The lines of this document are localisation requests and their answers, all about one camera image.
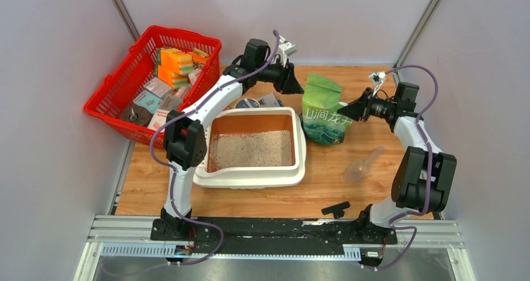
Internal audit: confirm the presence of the orange sponge pack lower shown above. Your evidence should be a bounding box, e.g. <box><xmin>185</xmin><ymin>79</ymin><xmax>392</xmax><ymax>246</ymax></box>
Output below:
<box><xmin>156</xmin><ymin>65</ymin><xmax>189</xmax><ymax>89</ymax></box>

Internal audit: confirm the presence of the orange sponge pack upper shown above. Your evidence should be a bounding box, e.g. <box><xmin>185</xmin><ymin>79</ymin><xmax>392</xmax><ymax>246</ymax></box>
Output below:
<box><xmin>159</xmin><ymin>48</ymin><xmax>194</xmax><ymax>75</ymax></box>

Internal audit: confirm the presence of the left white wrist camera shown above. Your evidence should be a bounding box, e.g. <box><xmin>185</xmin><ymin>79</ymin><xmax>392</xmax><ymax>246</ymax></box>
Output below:
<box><xmin>278</xmin><ymin>36</ymin><xmax>298</xmax><ymax>67</ymax></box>

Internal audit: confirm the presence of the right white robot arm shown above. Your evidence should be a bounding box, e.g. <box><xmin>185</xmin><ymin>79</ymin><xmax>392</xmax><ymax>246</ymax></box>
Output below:
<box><xmin>337</xmin><ymin>82</ymin><xmax>457</xmax><ymax>243</ymax></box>

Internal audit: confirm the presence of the white orange litter box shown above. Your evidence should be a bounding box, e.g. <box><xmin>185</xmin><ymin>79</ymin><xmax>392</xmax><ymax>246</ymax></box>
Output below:
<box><xmin>193</xmin><ymin>107</ymin><xmax>307</xmax><ymax>189</ymax></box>

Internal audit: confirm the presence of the brown round scrubber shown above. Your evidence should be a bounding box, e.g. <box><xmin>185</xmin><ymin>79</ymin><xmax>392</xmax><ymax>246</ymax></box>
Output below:
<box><xmin>119</xmin><ymin>104</ymin><xmax>153</xmax><ymax>127</ymax></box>

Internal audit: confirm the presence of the aluminium frame rail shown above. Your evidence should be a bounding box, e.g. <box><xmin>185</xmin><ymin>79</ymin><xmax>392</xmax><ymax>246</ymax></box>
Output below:
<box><xmin>74</xmin><ymin>215</ymin><xmax>475</xmax><ymax>280</ymax></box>

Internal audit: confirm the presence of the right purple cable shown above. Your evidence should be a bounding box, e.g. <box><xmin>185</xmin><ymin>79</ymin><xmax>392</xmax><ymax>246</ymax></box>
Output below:
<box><xmin>359</xmin><ymin>64</ymin><xmax>440</xmax><ymax>271</ymax></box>

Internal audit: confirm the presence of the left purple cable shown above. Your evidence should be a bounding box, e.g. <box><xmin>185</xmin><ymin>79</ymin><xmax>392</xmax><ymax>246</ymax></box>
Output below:
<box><xmin>148</xmin><ymin>30</ymin><xmax>286</xmax><ymax>267</ymax></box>

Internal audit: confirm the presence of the black mounting base plate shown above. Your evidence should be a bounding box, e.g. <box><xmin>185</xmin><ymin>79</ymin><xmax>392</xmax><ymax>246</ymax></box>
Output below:
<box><xmin>150</xmin><ymin>217</ymin><xmax>398</xmax><ymax>256</ymax></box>

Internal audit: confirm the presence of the white pink sponge box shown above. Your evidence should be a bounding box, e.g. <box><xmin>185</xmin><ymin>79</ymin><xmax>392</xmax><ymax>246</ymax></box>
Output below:
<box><xmin>147</xmin><ymin>109</ymin><xmax>169</xmax><ymax>131</ymax></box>

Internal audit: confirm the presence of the teal card package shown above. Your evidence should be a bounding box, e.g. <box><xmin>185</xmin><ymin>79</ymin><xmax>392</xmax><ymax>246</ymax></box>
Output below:
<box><xmin>132</xmin><ymin>90</ymin><xmax>163</xmax><ymax>114</ymax></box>

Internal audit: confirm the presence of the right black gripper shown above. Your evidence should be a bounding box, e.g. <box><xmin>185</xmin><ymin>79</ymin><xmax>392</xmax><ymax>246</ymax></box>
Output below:
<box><xmin>336</xmin><ymin>87</ymin><xmax>395</xmax><ymax>122</ymax></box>

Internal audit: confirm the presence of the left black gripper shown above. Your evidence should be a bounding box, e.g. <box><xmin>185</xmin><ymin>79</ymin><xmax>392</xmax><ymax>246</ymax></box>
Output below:
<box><xmin>255</xmin><ymin>57</ymin><xmax>304</xmax><ymax>96</ymax></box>

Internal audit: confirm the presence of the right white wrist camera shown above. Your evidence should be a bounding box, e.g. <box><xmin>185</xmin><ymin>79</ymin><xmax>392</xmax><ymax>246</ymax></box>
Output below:
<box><xmin>368</xmin><ymin>71</ymin><xmax>387</xmax><ymax>97</ymax></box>

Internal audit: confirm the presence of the black T-shaped tool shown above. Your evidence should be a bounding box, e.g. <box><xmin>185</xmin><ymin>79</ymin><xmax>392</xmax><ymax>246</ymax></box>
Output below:
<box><xmin>321</xmin><ymin>201</ymin><xmax>351</xmax><ymax>219</ymax></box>

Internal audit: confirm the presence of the clear plastic scoop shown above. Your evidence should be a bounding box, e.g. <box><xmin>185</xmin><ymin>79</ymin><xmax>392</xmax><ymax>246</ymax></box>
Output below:
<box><xmin>342</xmin><ymin>146</ymin><xmax>385</xmax><ymax>184</ymax></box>

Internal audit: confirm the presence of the orange sponge pack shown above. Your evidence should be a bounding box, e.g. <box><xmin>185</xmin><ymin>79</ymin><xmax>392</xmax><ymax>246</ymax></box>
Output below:
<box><xmin>156</xmin><ymin>65</ymin><xmax>189</xmax><ymax>89</ymax></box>
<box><xmin>159</xmin><ymin>48</ymin><xmax>194</xmax><ymax>75</ymax></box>

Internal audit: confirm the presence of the green cat litter bag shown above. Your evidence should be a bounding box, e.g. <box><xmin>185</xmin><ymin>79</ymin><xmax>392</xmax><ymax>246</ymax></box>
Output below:
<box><xmin>301</xmin><ymin>73</ymin><xmax>353</xmax><ymax>145</ymax></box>

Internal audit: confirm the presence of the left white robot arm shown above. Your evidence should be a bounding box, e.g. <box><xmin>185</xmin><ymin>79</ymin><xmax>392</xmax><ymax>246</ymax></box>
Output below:
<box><xmin>158</xmin><ymin>36</ymin><xmax>304</xmax><ymax>240</ymax></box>

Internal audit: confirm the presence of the purple cable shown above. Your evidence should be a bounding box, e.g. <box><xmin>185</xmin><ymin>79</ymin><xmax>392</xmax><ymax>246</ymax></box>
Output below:
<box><xmin>359</xmin><ymin>64</ymin><xmax>440</xmax><ymax>271</ymax></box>
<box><xmin>148</xmin><ymin>30</ymin><xmax>286</xmax><ymax>267</ymax></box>

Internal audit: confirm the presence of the red plastic shopping basket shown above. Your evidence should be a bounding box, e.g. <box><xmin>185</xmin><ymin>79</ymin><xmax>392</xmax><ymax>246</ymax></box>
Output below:
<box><xmin>83</xmin><ymin>25</ymin><xmax>222</xmax><ymax>145</ymax></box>

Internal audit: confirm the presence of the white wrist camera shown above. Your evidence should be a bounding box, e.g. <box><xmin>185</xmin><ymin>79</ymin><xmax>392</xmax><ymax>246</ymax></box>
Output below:
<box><xmin>278</xmin><ymin>36</ymin><xmax>298</xmax><ymax>67</ymax></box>
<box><xmin>368</xmin><ymin>71</ymin><xmax>387</xmax><ymax>97</ymax></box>

